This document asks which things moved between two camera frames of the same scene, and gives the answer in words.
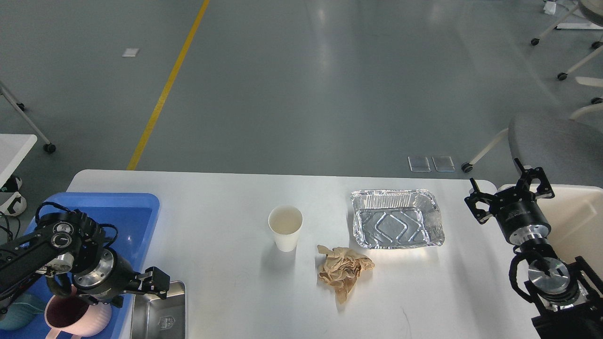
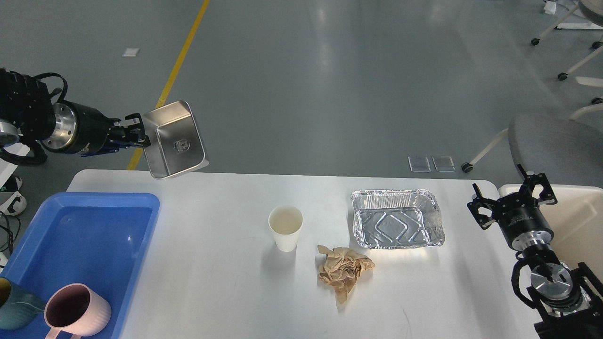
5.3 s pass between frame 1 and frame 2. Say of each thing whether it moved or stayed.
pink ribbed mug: stayed
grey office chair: stayed
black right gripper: stayed
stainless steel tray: moved
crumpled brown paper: stayed
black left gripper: moved
